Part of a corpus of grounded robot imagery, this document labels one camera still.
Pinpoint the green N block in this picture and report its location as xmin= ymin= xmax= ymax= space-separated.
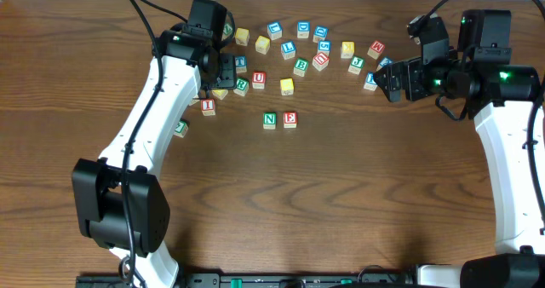
xmin=263 ymin=112 xmax=277 ymax=130

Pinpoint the red E block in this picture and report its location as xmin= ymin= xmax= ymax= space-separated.
xmin=283 ymin=112 xmax=298 ymax=129

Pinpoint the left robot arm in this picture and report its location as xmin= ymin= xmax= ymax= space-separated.
xmin=72 ymin=0 xmax=236 ymax=287

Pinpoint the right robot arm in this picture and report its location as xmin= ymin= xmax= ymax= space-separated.
xmin=374 ymin=9 xmax=544 ymax=287

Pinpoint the yellow block centre left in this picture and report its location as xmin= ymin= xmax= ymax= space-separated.
xmin=212 ymin=89 xmax=229 ymax=100

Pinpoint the blue T block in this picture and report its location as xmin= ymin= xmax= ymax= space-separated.
xmin=234 ymin=55 xmax=247 ymax=74

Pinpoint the green R block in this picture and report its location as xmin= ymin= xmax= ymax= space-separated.
xmin=233 ymin=78 xmax=250 ymax=96

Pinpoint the blue 2 block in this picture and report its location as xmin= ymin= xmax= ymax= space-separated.
xmin=376 ymin=57 xmax=393 ymax=71

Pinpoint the plain picture block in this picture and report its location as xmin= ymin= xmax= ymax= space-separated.
xmin=189 ymin=96 xmax=200 ymax=106

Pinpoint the red I block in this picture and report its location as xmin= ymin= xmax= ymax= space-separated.
xmin=200 ymin=99 xmax=216 ymax=116

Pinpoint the yellow block top row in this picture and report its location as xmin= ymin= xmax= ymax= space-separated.
xmin=234 ymin=27 xmax=250 ymax=46

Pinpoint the green Z block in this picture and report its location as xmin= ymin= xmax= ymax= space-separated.
xmin=222 ymin=23 xmax=233 ymax=40

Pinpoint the blue P block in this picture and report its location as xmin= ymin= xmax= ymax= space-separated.
xmin=364 ymin=72 xmax=378 ymax=91

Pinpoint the red M block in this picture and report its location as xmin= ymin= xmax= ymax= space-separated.
xmin=367 ymin=40 xmax=386 ymax=60

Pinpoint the yellow Q block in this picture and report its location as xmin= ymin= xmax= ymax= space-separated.
xmin=255 ymin=36 xmax=271 ymax=55

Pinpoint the green J block right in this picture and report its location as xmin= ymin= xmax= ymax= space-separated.
xmin=348 ymin=55 xmax=365 ymax=75

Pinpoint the blue L block top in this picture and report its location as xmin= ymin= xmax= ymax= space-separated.
xmin=267 ymin=21 xmax=283 ymax=40

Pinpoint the blue l block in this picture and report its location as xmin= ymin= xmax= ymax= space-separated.
xmin=267 ymin=21 xmax=283 ymax=40
xmin=280 ymin=41 xmax=296 ymax=60

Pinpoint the yellow S block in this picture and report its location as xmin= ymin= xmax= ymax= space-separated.
xmin=280 ymin=78 xmax=295 ymax=95

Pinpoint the green 4 block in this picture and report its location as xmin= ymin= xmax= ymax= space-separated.
xmin=174 ymin=120 xmax=188 ymax=138

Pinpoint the yellow K block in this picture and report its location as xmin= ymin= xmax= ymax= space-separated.
xmin=341 ymin=41 xmax=355 ymax=59

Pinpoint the green B block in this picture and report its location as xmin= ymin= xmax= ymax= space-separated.
xmin=293 ymin=58 xmax=309 ymax=77

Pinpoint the red U block tilted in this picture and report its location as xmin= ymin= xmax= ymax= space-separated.
xmin=313 ymin=52 xmax=330 ymax=72

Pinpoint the blue 5 block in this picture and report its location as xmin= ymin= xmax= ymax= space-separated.
xmin=317 ymin=40 xmax=331 ymax=56

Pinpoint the blue D block tilted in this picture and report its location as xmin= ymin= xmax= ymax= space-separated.
xmin=313 ymin=26 xmax=329 ymax=43

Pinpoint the left black cable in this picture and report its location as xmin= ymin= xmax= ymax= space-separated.
xmin=117 ymin=0 xmax=188 ymax=288

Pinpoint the black cable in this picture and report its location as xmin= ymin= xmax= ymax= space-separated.
xmin=117 ymin=0 xmax=188 ymax=288
xmin=419 ymin=0 xmax=545 ymax=233

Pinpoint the right black cable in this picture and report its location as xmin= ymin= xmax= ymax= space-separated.
xmin=419 ymin=0 xmax=545 ymax=233

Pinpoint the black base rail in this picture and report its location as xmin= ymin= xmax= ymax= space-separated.
xmin=75 ymin=272 xmax=418 ymax=288

